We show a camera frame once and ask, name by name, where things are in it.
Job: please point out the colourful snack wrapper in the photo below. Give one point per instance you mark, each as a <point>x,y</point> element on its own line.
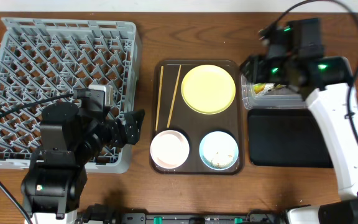
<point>264,88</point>

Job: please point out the dark brown serving tray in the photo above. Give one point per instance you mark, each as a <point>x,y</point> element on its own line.
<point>193,125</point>

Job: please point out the grey plastic dish rack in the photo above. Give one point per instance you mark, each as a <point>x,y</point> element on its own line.
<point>42,58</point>

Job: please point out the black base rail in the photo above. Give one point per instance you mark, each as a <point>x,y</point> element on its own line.
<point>105,214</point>

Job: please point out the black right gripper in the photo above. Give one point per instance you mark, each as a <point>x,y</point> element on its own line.
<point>253,70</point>

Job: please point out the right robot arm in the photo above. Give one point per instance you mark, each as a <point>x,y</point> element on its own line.
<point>295,58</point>

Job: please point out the clear plastic waste bin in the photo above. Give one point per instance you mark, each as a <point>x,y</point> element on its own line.
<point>284,98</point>

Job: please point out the cooked rice pile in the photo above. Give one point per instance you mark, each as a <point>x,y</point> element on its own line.
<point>219,159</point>

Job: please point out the light blue bowl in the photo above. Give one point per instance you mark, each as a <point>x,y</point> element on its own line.
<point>218,141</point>

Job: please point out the black waste tray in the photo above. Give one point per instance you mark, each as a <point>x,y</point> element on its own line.
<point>286,138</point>

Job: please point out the pink white bowl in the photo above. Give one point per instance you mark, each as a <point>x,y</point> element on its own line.
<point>169,149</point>

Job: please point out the wooden chopstick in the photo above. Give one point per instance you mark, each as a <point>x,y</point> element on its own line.
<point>174,97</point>
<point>159,96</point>

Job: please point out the yellow round plate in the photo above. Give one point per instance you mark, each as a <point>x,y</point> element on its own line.
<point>208,89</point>

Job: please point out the left wooden chopstick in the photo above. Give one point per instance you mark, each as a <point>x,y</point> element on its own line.
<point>159,96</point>

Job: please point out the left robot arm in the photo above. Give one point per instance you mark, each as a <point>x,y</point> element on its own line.
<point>71,136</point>

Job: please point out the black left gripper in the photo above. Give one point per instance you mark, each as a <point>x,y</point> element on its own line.
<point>114,133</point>

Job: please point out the right wooden chopstick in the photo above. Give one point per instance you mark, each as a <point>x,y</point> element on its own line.
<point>174,97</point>

